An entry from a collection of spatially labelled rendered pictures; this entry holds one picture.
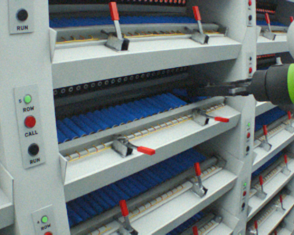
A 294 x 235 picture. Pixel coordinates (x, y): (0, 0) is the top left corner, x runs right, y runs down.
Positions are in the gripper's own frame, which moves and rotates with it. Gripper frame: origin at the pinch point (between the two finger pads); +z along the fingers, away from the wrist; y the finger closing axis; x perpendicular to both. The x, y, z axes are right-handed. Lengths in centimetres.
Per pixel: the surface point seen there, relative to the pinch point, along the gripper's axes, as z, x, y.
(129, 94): 9.5, -2.1, 16.4
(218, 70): 1.7, -4.1, -12.7
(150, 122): -0.6, 3.9, 21.2
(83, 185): -3.2, 10.3, 43.2
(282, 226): 13, 83, -81
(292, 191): 8, 63, -82
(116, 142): -2.0, 5.2, 32.9
